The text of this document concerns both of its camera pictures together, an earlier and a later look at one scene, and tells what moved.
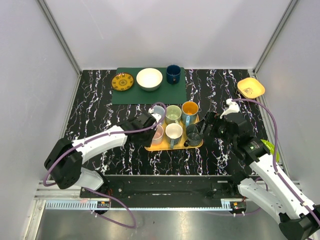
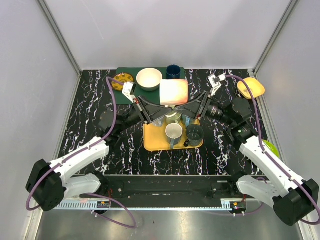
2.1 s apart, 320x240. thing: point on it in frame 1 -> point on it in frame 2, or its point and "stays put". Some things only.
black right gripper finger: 202,125 -> 190,109
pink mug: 158,136 -> 173,92
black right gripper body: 218,129 -> 212,109
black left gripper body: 149,131 -> 143,110
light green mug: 173,112 stays put
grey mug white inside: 173,132 stays put
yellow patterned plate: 122,82 stays put
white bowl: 149,79 stays put
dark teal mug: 193,136 stays put
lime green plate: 271,148 stays put
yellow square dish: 250,87 stays put
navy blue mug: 173,74 stays put
